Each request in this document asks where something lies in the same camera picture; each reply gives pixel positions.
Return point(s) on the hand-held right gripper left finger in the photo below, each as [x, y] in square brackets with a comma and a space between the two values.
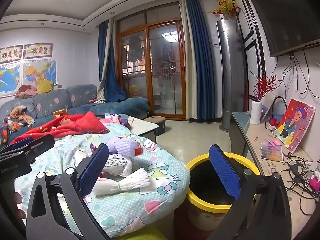
[93, 170]

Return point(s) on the blue heart patterned sofa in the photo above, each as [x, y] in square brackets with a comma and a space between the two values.
[55, 102]

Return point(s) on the pink plastic object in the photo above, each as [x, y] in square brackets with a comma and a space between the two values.
[314, 181]

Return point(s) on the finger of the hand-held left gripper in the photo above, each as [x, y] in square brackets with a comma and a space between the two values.
[21, 143]
[42, 145]

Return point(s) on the black wall television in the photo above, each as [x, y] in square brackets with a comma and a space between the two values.
[287, 15]

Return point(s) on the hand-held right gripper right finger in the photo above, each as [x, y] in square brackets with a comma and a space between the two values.
[223, 172]

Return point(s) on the clear bead organizer box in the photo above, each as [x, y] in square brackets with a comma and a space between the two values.
[271, 151]

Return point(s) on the long television cabinet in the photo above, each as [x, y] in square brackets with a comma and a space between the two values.
[257, 145]

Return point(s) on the purple cloth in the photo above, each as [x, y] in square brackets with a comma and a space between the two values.
[125, 121]

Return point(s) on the wooden sliding glass door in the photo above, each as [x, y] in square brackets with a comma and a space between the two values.
[150, 67]

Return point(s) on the colourful portrait painting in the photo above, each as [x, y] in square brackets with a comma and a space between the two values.
[297, 125]

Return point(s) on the grey tower air conditioner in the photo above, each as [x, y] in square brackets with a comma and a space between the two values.
[230, 75]

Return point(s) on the white top coffee table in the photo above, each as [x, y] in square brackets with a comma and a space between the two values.
[142, 127]

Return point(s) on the yellow artificial flowers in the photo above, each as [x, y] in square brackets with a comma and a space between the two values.
[225, 3]

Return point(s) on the round blue stool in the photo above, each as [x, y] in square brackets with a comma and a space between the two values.
[156, 125]

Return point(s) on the white printed plastic bag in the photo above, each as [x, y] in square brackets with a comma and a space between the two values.
[117, 162]

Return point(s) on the long calligraphy banner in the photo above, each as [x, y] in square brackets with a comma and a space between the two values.
[38, 50]
[11, 54]

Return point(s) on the red cloth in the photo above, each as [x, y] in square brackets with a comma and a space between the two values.
[87, 125]

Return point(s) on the colourful patterned cloth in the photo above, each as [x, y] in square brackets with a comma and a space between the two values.
[18, 117]

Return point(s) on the yellow rimmed trash bin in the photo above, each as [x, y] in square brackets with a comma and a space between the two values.
[197, 158]

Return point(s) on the white ribbed vase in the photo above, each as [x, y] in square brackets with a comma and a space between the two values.
[255, 113]

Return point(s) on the cartoon cat printed blanket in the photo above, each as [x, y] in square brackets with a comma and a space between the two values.
[155, 170]

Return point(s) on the pink plastic tool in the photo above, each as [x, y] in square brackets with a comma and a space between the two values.
[275, 142]

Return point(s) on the blue and beige curtain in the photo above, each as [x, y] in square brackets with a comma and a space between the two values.
[112, 80]
[202, 67]

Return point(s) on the pile of red clothes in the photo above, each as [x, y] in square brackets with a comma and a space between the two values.
[26, 91]

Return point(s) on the yellow cushion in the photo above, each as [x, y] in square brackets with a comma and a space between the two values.
[45, 87]

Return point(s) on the country map poster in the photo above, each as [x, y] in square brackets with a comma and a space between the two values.
[40, 71]

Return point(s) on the small purple canvas picture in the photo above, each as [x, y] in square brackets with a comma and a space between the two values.
[267, 107]

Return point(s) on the world map poster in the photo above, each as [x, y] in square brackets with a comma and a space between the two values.
[8, 80]

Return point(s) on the pink cloth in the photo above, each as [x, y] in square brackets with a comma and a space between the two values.
[110, 120]

